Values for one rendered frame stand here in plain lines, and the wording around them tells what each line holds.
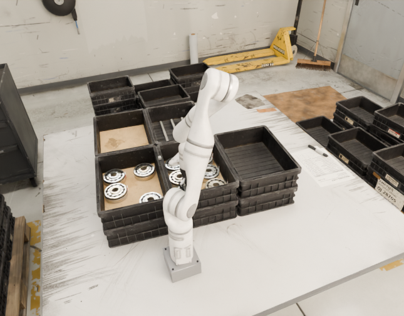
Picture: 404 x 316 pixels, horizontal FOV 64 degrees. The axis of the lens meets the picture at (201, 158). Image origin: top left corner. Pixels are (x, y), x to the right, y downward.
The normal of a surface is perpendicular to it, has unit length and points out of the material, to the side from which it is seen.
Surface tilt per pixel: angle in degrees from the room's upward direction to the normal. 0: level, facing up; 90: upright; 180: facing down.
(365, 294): 0
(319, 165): 0
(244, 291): 0
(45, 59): 90
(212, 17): 90
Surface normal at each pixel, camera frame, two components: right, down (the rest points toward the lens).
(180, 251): 0.23, 0.59
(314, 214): -0.03, -0.79
